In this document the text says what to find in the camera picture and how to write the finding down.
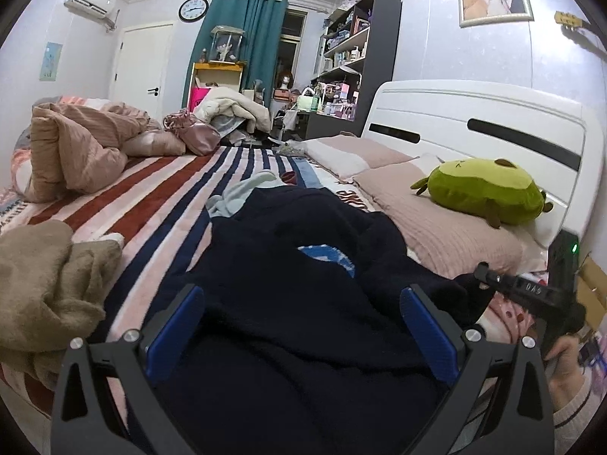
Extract green plush toy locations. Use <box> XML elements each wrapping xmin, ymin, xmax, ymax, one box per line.
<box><xmin>410</xmin><ymin>158</ymin><xmax>554</xmax><ymax>229</ymax></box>

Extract cream blanket pile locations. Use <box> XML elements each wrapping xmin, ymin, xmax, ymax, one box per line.
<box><xmin>194</xmin><ymin>86</ymin><xmax>272</xmax><ymax>136</ymax></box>

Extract person's right forearm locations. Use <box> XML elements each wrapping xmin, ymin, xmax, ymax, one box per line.
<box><xmin>551</xmin><ymin>372</ymin><xmax>607</xmax><ymax>455</ymax></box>

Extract red navy striped blanket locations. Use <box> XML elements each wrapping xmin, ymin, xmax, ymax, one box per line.
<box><xmin>0</xmin><ymin>143</ymin><xmax>380</xmax><ymax>437</ymax></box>

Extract round wall clock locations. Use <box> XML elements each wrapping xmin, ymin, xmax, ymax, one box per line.
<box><xmin>178</xmin><ymin>0</ymin><xmax>210</xmax><ymax>24</ymax></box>

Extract mannequin head with wig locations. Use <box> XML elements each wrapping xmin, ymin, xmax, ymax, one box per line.
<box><xmin>275</xmin><ymin>69</ymin><xmax>295</xmax><ymax>101</ymax></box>

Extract yellow shelf unit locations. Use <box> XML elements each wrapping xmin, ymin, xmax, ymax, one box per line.
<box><xmin>189</xmin><ymin>61</ymin><xmax>248</xmax><ymax>115</ymax></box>

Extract white door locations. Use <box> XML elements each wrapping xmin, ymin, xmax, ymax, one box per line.
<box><xmin>110</xmin><ymin>21</ymin><xmax>176</xmax><ymax>123</ymax></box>

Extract large pink pillow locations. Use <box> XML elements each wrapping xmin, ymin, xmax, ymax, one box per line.
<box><xmin>353</xmin><ymin>155</ymin><xmax>528</xmax><ymax>281</ymax></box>

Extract dark grey bookshelf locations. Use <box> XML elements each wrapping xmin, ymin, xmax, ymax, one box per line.
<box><xmin>306</xmin><ymin>0</ymin><xmax>403</xmax><ymax>141</ymax></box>

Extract pink ribbed quilt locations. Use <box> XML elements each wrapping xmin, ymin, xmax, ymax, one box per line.
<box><xmin>21</xmin><ymin>99</ymin><xmax>187</xmax><ymax>204</ymax></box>

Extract light blue small garment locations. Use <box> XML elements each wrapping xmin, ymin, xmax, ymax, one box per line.
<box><xmin>205</xmin><ymin>171</ymin><xmax>297</xmax><ymax>220</ymax></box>

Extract small wall poster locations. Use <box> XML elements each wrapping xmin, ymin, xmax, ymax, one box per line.
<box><xmin>39</xmin><ymin>42</ymin><xmax>64</xmax><ymax>82</ymax></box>

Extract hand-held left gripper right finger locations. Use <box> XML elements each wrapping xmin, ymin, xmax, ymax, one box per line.
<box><xmin>398</xmin><ymin>284</ymin><xmax>555</xmax><ymax>455</ymax></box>

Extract pink satin bag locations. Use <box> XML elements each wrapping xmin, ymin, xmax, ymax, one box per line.
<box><xmin>162</xmin><ymin>108</ymin><xmax>223</xmax><ymax>156</ymax></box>

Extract cardboard box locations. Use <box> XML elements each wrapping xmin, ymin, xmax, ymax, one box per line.
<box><xmin>575</xmin><ymin>250</ymin><xmax>607</xmax><ymax>342</ymax></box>

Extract teal curtain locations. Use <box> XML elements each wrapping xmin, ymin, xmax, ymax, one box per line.
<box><xmin>182</xmin><ymin>0</ymin><xmax>290</xmax><ymax>119</ymax></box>

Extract yellow ukulele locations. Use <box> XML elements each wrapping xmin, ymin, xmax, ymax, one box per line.
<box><xmin>554</xmin><ymin>9</ymin><xmax>594</xmax><ymax>35</ymax></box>

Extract navy blue garment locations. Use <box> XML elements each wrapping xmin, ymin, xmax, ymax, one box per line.
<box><xmin>152</xmin><ymin>185</ymin><xmax>495</xmax><ymax>455</ymax></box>

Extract glass display case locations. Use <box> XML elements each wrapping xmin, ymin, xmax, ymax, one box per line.
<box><xmin>207</xmin><ymin>25</ymin><xmax>247</xmax><ymax>65</ymax></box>

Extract white framed photo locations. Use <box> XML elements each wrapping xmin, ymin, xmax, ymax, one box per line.
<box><xmin>458</xmin><ymin>0</ymin><xmax>535</xmax><ymax>28</ymax></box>

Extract cluttered desk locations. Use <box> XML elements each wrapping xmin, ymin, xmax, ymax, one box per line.
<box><xmin>272</xmin><ymin>80</ymin><xmax>360</xmax><ymax>144</ymax></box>

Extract person's right hand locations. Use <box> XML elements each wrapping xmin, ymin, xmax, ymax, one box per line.
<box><xmin>543</xmin><ymin>334</ymin><xmax>594</xmax><ymax>411</ymax></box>

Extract window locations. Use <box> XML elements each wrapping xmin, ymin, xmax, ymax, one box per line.
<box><xmin>274</xmin><ymin>8</ymin><xmax>310</xmax><ymax>101</ymax></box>

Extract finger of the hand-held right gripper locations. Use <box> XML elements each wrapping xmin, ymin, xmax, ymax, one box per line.
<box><xmin>474</xmin><ymin>262</ymin><xmax>552</xmax><ymax>317</ymax></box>

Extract printed bedsheet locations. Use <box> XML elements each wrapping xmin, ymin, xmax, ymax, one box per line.
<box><xmin>289</xmin><ymin>154</ymin><xmax>377</xmax><ymax>213</ymax></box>

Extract small pink white pillow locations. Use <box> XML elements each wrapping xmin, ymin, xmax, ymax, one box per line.
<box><xmin>303</xmin><ymin>135</ymin><xmax>419</xmax><ymax>182</ymax></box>

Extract tan fleece garment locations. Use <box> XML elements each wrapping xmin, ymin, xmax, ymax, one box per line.
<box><xmin>0</xmin><ymin>219</ymin><xmax>125</xmax><ymax>389</ymax></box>

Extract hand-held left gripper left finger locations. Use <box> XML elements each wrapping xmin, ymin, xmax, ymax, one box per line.
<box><xmin>50</xmin><ymin>284</ymin><xmax>209</xmax><ymax>455</ymax></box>

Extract person's pink dotted pajamas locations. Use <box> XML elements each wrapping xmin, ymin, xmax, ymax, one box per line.
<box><xmin>484</xmin><ymin>291</ymin><xmax>542</xmax><ymax>344</ymax></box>

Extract white bed headboard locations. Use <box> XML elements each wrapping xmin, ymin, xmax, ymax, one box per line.
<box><xmin>361</xmin><ymin>79</ymin><xmax>604</xmax><ymax>253</ymax></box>

